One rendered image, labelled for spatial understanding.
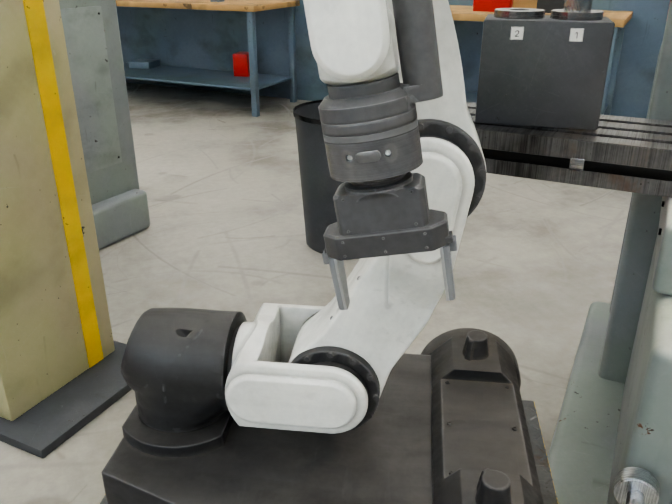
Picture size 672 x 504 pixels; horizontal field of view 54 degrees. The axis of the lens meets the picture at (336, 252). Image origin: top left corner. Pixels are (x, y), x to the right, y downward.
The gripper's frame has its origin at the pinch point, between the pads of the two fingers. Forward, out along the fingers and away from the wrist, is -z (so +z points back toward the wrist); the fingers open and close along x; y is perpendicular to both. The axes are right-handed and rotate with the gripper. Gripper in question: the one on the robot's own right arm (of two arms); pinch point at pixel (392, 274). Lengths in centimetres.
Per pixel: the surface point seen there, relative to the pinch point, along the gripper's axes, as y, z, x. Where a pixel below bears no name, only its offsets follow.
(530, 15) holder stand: 68, 18, 22
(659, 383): 24, -31, 31
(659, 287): 40, -24, 36
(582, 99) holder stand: 65, 2, 30
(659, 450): 24, -42, 31
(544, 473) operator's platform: 40, -59, 17
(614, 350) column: 103, -72, 42
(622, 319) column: 102, -63, 44
